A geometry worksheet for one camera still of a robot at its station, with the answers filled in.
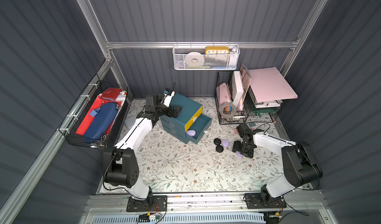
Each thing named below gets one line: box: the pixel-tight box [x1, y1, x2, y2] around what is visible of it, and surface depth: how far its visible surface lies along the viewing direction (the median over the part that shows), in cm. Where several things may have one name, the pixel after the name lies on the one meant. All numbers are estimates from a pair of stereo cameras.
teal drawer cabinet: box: [159, 93, 203, 145], surface depth 87 cm
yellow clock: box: [204, 46, 230, 55], surface depth 89 cm
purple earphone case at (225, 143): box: [221, 139, 230, 148], surface depth 96 cm
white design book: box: [232, 70, 245, 112], surface depth 96 cm
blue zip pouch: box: [83, 102, 119, 140], surface depth 70 cm
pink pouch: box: [216, 82, 232, 106], surface depth 107 cm
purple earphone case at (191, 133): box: [186, 129, 196, 137], surface depth 90 cm
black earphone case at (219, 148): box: [215, 144, 224, 153], surface depth 94 cm
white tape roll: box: [184, 51, 205, 67], surface depth 87 cm
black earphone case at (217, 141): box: [213, 137, 222, 146], surface depth 98 cm
